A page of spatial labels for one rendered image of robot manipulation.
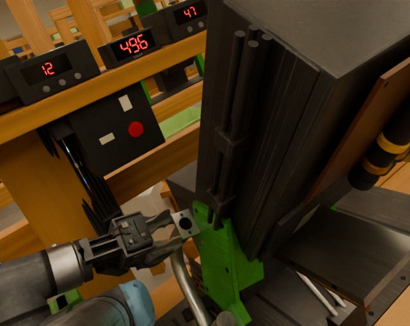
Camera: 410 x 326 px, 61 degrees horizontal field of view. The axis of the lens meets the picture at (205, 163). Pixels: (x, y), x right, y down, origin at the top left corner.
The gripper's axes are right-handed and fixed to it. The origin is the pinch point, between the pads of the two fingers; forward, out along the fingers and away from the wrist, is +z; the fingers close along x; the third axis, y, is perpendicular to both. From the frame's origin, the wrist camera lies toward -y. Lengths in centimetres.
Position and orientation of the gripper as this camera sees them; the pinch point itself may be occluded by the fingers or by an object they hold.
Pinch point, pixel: (181, 228)
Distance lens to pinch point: 70.7
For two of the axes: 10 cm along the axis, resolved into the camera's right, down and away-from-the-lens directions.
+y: 3.1, -5.4, -7.8
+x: -4.4, -8.1, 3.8
